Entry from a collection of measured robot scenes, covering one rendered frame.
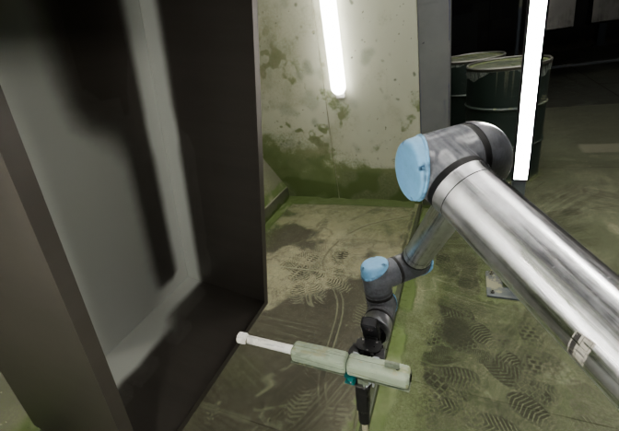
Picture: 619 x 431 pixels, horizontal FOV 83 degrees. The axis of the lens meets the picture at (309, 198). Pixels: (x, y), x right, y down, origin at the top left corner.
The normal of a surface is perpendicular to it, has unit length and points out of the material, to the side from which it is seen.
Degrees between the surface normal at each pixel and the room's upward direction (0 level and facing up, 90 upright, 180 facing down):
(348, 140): 90
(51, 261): 102
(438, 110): 90
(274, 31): 90
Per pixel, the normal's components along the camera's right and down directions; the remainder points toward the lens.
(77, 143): 0.93, 0.20
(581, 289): -0.51, -0.45
